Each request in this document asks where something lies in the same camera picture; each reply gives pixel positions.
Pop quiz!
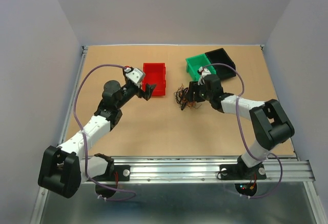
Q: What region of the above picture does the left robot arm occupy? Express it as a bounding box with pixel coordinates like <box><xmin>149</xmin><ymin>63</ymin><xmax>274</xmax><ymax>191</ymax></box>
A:
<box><xmin>38</xmin><ymin>80</ymin><xmax>156</xmax><ymax>198</ymax></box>

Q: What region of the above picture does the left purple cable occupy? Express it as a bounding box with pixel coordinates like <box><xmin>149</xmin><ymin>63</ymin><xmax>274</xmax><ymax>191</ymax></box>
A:
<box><xmin>73</xmin><ymin>64</ymin><xmax>137</xmax><ymax>202</ymax></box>

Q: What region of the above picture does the red plastic bin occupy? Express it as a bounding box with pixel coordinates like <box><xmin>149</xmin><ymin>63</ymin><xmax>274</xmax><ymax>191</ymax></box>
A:
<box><xmin>142</xmin><ymin>63</ymin><xmax>166</xmax><ymax>97</ymax></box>

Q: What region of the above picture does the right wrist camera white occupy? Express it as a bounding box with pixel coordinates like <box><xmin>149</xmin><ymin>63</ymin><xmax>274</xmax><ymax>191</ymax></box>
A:
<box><xmin>198</xmin><ymin>67</ymin><xmax>211</xmax><ymax>85</ymax></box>

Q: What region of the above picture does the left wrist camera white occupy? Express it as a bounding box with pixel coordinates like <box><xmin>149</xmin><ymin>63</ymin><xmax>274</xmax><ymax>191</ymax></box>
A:
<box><xmin>124</xmin><ymin>67</ymin><xmax>146</xmax><ymax>87</ymax></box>

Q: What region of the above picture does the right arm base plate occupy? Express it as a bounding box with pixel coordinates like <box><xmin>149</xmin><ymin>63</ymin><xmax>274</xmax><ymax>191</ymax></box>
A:
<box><xmin>217</xmin><ymin>164</ymin><xmax>267</xmax><ymax>180</ymax></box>

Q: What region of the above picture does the aluminium rail frame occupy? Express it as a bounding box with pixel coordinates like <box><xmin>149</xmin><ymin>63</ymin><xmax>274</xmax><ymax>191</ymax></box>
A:
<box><xmin>32</xmin><ymin>45</ymin><xmax>317</xmax><ymax>223</ymax></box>

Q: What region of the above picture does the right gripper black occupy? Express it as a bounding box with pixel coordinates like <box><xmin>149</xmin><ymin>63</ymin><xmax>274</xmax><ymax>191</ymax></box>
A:
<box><xmin>184</xmin><ymin>80</ymin><xmax>213</xmax><ymax>102</ymax></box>

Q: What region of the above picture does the green plastic bin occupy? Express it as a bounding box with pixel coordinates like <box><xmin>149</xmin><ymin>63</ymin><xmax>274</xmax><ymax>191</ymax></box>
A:
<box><xmin>186</xmin><ymin>53</ymin><xmax>210</xmax><ymax>81</ymax></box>

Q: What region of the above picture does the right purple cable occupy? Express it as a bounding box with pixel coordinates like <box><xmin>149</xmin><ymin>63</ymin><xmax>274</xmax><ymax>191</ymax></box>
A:
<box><xmin>202</xmin><ymin>63</ymin><xmax>284</xmax><ymax>200</ymax></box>

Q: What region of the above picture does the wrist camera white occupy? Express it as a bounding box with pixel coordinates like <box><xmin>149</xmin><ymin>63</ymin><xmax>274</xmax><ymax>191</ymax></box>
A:
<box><xmin>198</xmin><ymin>67</ymin><xmax>211</xmax><ymax>85</ymax></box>
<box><xmin>124</xmin><ymin>67</ymin><xmax>146</xmax><ymax>87</ymax></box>

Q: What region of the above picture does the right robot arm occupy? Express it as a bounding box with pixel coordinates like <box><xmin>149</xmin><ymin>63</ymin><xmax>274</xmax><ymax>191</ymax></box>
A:
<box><xmin>183</xmin><ymin>74</ymin><xmax>295</xmax><ymax>179</ymax></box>

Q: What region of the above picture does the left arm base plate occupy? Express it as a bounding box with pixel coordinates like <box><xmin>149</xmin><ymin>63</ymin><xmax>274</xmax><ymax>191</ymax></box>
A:
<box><xmin>94</xmin><ymin>165</ymin><xmax>130</xmax><ymax>182</ymax></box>

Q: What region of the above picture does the orange black cable bundle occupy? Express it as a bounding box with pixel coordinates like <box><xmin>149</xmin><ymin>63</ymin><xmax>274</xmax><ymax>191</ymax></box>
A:
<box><xmin>173</xmin><ymin>83</ymin><xmax>203</xmax><ymax>111</ymax></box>

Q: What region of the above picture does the purple cable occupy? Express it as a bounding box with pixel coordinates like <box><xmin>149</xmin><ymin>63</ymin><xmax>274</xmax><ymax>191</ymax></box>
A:
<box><xmin>202</xmin><ymin>63</ymin><xmax>284</xmax><ymax>200</ymax></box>
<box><xmin>73</xmin><ymin>64</ymin><xmax>137</xmax><ymax>202</ymax></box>

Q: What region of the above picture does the black plastic bin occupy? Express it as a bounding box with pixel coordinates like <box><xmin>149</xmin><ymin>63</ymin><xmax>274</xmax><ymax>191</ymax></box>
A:
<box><xmin>205</xmin><ymin>48</ymin><xmax>236</xmax><ymax>80</ymax></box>

